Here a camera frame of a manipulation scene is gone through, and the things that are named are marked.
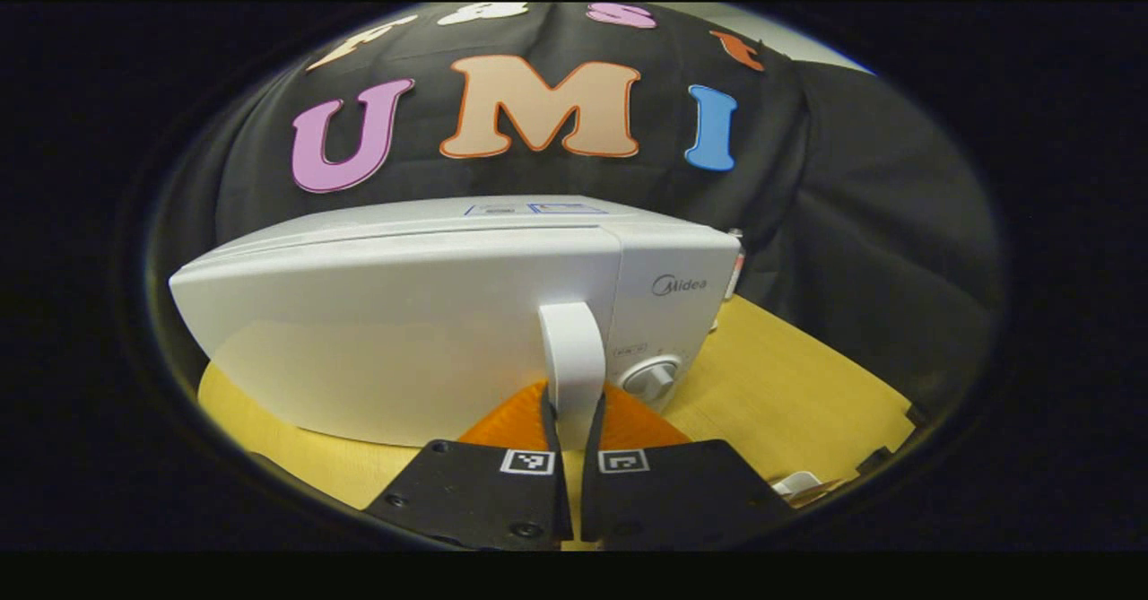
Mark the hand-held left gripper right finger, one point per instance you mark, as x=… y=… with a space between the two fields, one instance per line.
x=589 y=501

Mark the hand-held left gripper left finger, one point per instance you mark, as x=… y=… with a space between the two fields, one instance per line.
x=563 y=501

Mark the white microwave oven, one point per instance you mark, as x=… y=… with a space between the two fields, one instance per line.
x=404 y=313

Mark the small white plate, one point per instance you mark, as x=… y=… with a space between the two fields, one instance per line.
x=794 y=483

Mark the small white pink-label bottle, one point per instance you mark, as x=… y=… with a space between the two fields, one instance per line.
x=738 y=264

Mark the black backdrop cloth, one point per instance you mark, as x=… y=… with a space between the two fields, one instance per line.
x=852 y=178

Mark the black table edge bracket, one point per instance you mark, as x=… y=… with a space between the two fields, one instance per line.
x=877 y=459
x=915 y=413

